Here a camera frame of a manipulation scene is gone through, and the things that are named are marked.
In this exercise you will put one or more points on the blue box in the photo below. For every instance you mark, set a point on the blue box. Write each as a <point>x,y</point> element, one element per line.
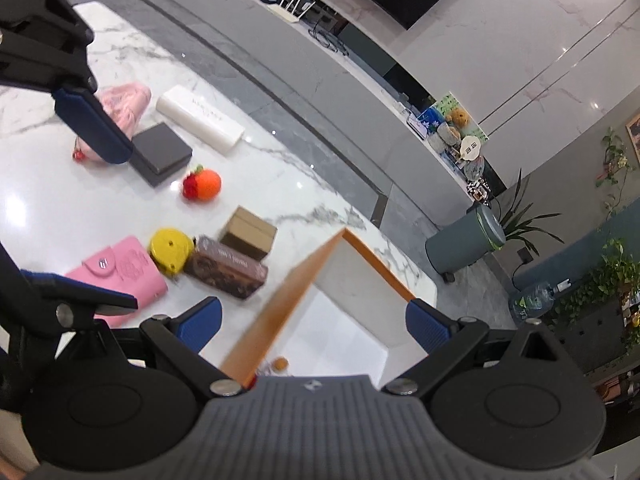
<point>426,119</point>

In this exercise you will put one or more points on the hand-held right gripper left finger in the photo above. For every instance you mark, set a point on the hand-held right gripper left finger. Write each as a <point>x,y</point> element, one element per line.
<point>202,320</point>

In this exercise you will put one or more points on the long white box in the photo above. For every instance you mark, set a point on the long white box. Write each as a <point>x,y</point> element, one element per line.
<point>200,117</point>

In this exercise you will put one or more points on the dark grey square box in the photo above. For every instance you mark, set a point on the dark grey square box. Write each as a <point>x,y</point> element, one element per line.
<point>162,152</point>

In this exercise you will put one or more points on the wall socket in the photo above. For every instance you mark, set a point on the wall socket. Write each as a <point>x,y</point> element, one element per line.
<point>526,255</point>

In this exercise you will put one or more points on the yellow round tape measure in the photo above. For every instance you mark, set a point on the yellow round tape measure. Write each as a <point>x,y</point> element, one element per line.
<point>170,250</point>

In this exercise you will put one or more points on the green picture board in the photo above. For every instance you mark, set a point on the green picture board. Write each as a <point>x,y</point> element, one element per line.
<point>477,130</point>

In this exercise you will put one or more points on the green potted plant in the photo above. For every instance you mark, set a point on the green potted plant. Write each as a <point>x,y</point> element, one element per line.
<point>520,220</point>

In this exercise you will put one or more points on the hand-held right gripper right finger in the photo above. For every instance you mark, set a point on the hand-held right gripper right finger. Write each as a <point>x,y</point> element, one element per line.
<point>425,325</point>

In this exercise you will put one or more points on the black white patterned ornament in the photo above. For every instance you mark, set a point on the black white patterned ornament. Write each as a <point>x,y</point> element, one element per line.
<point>475,170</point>

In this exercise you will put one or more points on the marble tv bench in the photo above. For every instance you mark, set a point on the marble tv bench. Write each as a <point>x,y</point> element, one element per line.
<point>300,55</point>

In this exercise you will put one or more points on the brown cardboard box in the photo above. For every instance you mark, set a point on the brown cardboard box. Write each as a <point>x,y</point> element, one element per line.
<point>250,232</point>

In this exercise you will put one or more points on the brown teddy bear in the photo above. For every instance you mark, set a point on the brown teddy bear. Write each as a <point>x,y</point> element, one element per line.
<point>457,117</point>

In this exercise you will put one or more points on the white router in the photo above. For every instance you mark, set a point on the white router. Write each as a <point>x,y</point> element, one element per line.
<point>287,10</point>

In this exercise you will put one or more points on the white plush toy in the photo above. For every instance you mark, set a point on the white plush toy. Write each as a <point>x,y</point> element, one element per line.
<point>280,365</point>

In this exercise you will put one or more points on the white round plush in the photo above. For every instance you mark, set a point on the white round plush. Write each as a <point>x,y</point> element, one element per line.
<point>470,147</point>

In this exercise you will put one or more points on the hanging wall plant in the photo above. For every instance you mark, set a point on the hanging wall plant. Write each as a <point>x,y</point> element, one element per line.
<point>615,160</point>

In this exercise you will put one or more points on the dark brown card box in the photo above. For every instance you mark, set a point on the dark brown card box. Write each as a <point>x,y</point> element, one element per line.
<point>225,272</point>

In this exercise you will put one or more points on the orange crochet fruit toy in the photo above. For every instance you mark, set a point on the orange crochet fruit toy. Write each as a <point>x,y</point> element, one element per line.
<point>207,185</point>

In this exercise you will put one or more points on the framed wall picture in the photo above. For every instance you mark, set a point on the framed wall picture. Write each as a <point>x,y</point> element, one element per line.
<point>634,135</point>

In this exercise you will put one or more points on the grey trash can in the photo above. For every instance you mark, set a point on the grey trash can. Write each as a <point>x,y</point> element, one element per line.
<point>460,247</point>

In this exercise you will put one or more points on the green ivy plants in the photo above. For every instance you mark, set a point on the green ivy plants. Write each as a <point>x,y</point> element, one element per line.
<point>600,285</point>

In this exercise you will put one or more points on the grey flower pot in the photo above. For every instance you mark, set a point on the grey flower pot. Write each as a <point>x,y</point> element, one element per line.
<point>442,136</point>

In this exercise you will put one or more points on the orange storage box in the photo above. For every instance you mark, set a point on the orange storage box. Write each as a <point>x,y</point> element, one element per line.
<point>350,317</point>

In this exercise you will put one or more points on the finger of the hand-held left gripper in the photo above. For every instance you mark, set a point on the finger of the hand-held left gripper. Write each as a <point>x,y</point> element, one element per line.
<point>92,125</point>
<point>75,290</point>

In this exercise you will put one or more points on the dark cabinet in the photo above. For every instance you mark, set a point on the dark cabinet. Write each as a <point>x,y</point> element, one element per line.
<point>600,330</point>

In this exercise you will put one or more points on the clear water bottle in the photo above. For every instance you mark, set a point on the clear water bottle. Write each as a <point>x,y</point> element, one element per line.
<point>530,302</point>

